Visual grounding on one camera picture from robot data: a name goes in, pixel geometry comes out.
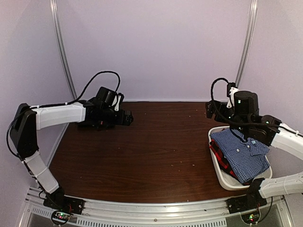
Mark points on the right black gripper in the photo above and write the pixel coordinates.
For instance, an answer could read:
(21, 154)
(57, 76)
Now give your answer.
(219, 116)

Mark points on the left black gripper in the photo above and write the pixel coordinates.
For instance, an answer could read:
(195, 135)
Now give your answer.
(120, 121)

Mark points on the white plastic bin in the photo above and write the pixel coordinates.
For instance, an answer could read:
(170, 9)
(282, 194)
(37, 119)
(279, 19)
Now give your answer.
(237, 161)

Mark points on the black pinstriped long sleeve shirt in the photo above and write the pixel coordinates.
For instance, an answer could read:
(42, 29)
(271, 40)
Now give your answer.
(97, 125)

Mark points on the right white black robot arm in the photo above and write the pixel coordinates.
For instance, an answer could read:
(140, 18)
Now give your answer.
(273, 132)

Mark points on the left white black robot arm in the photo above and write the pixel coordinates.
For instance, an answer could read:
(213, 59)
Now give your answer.
(23, 133)

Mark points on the blue checked long sleeve shirt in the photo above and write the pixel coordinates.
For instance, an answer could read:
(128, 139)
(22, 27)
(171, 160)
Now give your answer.
(247, 157)

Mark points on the red black plaid shirt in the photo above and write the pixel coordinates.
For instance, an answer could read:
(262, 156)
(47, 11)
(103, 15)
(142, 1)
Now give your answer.
(226, 175)

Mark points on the right led circuit board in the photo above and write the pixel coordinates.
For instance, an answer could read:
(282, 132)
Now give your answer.
(250, 218)

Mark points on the led circuit board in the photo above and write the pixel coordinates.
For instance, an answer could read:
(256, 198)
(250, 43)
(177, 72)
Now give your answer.
(250, 218)
(60, 218)

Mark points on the left led circuit board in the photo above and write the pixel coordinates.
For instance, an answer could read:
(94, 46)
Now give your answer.
(60, 218)

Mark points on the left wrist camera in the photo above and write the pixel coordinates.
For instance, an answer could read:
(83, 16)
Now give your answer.
(119, 100)

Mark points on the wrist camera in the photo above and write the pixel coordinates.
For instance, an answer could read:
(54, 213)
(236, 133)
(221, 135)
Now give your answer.
(119, 100)
(231, 90)

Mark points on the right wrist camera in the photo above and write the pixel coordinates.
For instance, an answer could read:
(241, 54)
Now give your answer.
(231, 90)

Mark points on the right aluminium frame post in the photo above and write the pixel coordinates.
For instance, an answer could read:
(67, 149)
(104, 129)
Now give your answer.
(248, 40)

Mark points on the aluminium frame post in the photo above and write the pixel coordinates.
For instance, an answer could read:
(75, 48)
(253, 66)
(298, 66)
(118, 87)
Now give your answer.
(248, 40)
(61, 48)

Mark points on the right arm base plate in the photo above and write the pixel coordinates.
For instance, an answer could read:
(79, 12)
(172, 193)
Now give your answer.
(245, 203)

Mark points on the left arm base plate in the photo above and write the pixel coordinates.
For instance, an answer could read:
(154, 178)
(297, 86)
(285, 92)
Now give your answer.
(71, 204)

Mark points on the left aluminium frame post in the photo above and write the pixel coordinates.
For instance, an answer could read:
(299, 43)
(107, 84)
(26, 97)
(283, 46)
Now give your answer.
(61, 48)

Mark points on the front aluminium rail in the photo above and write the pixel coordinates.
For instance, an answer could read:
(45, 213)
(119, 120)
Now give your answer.
(211, 213)

